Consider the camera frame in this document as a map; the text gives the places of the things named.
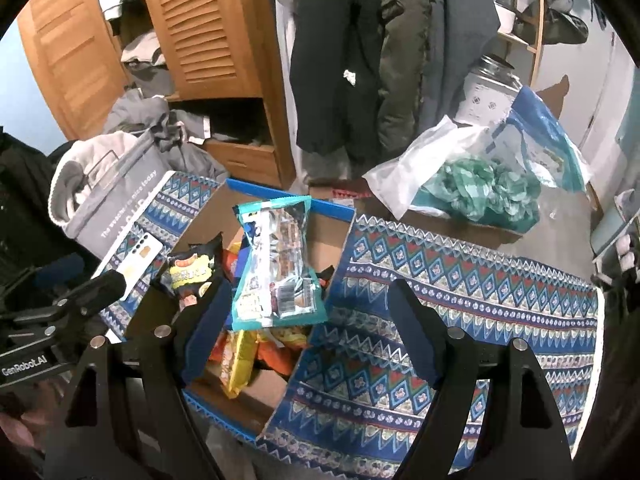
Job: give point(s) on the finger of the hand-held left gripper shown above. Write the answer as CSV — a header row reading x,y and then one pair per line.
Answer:
x,y
60,266
100,285

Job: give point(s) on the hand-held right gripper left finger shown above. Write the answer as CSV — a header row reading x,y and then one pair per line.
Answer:
x,y
202,330

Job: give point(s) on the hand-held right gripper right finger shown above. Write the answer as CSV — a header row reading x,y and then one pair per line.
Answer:
x,y
415,330

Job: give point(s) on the long gold biscuit packet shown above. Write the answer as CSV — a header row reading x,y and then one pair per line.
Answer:
x,y
240,365

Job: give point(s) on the black cartoon snack packet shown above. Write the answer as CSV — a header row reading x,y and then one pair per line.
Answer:
x,y
192,272

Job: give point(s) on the teal snack packet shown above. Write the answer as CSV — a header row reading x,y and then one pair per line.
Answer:
x,y
270,260

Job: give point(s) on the blue cardboard box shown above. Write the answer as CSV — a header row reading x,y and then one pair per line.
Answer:
x,y
325,240

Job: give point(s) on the person's left hand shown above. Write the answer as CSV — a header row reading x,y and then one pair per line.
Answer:
x,y
25,410

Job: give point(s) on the white smartphone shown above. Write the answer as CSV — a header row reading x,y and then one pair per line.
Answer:
x,y
135,265

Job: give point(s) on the black cloth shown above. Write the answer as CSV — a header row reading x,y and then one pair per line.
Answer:
x,y
25,210

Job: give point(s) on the blue patterned tablecloth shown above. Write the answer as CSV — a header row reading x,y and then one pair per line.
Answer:
x,y
450,270

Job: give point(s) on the white hoodie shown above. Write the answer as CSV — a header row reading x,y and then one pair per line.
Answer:
x,y
70,180

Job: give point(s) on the grey tote bag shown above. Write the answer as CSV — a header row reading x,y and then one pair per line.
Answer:
x,y
120,195

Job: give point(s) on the teal checkered cloth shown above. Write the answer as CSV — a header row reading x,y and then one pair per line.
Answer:
x,y
480,190

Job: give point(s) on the white plastic bag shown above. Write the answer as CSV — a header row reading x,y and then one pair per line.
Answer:
x,y
420,165

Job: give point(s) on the grey clothes pile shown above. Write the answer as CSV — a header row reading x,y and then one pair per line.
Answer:
x,y
145,115

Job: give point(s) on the wooden wardrobe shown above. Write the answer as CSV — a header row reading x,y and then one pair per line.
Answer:
x,y
240,155

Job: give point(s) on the plain wooden wardrobe door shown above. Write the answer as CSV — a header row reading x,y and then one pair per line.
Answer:
x,y
65,50

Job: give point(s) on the grey clothes in wardrobe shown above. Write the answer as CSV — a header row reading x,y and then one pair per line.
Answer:
x,y
145,60

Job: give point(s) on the shoe rack with shoes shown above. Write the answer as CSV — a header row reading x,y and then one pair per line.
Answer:
x,y
612,225

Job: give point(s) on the white shoes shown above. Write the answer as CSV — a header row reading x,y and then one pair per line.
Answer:
x,y
627,252

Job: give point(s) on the white patterned appliance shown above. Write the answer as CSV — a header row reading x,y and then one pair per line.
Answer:
x,y
482,100

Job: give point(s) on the blue plastic bag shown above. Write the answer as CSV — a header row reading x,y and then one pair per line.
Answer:
x,y
540,125

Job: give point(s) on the olive hanging coat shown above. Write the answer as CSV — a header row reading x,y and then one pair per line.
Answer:
x,y
405,60

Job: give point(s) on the louvered wardrobe door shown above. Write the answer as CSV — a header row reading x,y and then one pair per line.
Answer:
x,y
200,25

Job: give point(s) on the black hanging jacket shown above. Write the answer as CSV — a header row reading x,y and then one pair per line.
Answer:
x,y
335,60

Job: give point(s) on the grey-blue hanging coat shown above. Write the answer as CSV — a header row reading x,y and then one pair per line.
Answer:
x,y
460,35

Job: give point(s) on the white door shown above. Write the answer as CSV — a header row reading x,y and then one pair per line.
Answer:
x,y
610,100

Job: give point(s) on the white hanging shirt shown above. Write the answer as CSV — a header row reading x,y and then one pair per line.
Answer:
x,y
286,35

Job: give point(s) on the white pot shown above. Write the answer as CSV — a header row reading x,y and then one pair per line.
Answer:
x,y
505,17

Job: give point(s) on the wooden shelf rack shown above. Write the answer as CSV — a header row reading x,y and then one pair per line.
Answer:
x,y
540,20

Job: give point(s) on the dark grey cloth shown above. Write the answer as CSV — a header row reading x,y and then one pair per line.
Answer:
x,y
560,15

